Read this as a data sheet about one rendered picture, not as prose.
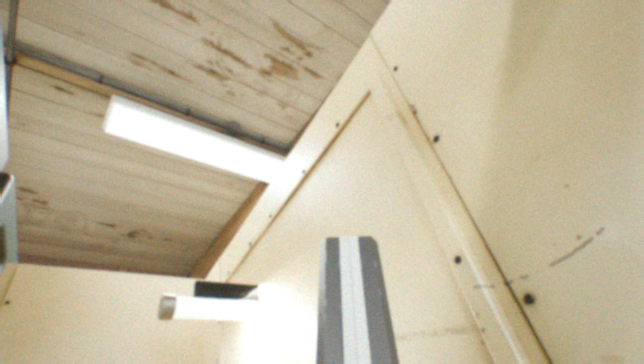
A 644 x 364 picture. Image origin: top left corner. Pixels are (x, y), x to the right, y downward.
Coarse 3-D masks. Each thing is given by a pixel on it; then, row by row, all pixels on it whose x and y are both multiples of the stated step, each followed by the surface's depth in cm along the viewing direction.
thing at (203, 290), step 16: (208, 288) 87; (224, 288) 90; (240, 288) 92; (256, 288) 94; (160, 304) 80; (176, 304) 79; (192, 304) 81; (208, 304) 83; (224, 304) 85; (240, 304) 88; (256, 304) 90; (256, 320) 90
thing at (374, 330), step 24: (360, 240) 11; (360, 264) 10; (360, 288) 9; (384, 288) 9; (360, 312) 8; (384, 312) 8; (360, 336) 8; (384, 336) 8; (360, 360) 7; (384, 360) 7
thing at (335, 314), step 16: (336, 240) 11; (320, 256) 10; (336, 256) 10; (320, 272) 10; (336, 272) 9; (320, 288) 9; (336, 288) 9; (320, 304) 9; (336, 304) 8; (352, 304) 8; (320, 320) 8; (336, 320) 8; (352, 320) 8; (320, 336) 8; (336, 336) 8; (352, 336) 8; (320, 352) 8; (336, 352) 7; (352, 352) 7
